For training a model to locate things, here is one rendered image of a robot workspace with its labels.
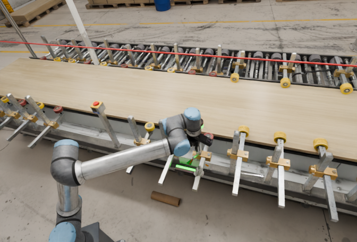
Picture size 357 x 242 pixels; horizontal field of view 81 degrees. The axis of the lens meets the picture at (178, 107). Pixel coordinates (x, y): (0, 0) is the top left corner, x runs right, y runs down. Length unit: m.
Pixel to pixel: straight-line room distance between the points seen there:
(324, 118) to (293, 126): 0.26
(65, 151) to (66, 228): 0.59
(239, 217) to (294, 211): 0.52
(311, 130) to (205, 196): 1.21
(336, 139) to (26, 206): 3.05
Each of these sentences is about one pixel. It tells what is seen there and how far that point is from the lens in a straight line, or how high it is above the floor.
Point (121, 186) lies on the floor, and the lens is 2.60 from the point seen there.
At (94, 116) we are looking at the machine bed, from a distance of 2.22.
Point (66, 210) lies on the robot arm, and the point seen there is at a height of 0.91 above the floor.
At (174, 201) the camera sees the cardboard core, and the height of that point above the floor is 0.08.
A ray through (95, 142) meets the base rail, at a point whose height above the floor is 0.70.
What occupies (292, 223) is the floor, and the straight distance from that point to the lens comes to 2.42.
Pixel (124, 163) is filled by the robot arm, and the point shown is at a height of 1.36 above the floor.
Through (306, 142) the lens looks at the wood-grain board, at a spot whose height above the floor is 0.90.
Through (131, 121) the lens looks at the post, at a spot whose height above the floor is 1.12.
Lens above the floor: 2.19
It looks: 43 degrees down
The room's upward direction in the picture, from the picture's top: 9 degrees counter-clockwise
